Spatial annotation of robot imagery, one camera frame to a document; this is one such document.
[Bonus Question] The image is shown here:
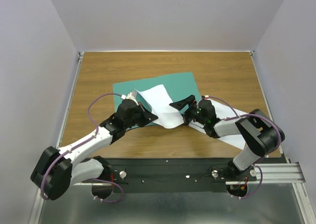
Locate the white paper sheet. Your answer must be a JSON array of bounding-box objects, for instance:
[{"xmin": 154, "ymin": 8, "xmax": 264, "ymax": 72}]
[
  {"xmin": 137, "ymin": 84, "xmax": 184, "ymax": 129},
  {"xmin": 189, "ymin": 99, "xmax": 246, "ymax": 150}
]

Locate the left table edge rail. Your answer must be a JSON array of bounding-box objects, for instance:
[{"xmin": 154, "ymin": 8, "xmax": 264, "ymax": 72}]
[{"xmin": 54, "ymin": 51, "xmax": 84, "ymax": 148}]

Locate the teal paper folder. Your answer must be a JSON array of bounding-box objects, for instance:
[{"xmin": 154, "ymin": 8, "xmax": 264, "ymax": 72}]
[{"xmin": 113, "ymin": 72, "xmax": 200, "ymax": 114}]

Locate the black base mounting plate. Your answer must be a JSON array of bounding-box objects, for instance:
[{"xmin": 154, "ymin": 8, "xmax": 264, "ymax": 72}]
[{"xmin": 49, "ymin": 157, "xmax": 292, "ymax": 194}]

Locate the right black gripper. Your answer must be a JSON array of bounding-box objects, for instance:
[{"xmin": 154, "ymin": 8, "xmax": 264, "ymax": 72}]
[{"xmin": 169, "ymin": 94, "xmax": 207, "ymax": 126}]

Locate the table edge rail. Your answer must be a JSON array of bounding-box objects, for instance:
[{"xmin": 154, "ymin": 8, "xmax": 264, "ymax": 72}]
[
  {"xmin": 248, "ymin": 50, "xmax": 290, "ymax": 163},
  {"xmin": 54, "ymin": 51, "xmax": 84, "ymax": 148}
]

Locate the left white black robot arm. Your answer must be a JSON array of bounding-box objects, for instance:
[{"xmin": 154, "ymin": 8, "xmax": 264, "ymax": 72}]
[{"xmin": 30, "ymin": 99, "xmax": 158, "ymax": 200}]

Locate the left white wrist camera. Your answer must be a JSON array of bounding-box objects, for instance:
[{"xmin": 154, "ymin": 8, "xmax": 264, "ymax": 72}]
[{"xmin": 121, "ymin": 90, "xmax": 139, "ymax": 106}]

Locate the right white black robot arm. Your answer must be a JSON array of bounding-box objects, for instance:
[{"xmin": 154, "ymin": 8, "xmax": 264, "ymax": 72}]
[{"xmin": 169, "ymin": 95, "xmax": 285, "ymax": 180}]

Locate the aluminium extrusion rail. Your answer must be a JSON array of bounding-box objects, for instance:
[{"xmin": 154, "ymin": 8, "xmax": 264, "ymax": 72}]
[{"xmin": 39, "ymin": 162, "xmax": 307, "ymax": 185}]

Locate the right table edge rail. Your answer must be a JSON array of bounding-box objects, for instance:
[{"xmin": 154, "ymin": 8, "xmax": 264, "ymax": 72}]
[{"xmin": 248, "ymin": 50, "xmax": 290, "ymax": 163}]

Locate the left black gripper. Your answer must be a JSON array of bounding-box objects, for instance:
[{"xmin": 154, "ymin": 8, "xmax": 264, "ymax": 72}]
[{"xmin": 125, "ymin": 102, "xmax": 158, "ymax": 129}]

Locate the metal sheet front panel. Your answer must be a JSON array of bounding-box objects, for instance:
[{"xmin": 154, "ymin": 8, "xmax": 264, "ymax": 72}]
[{"xmin": 30, "ymin": 184, "xmax": 316, "ymax": 224}]

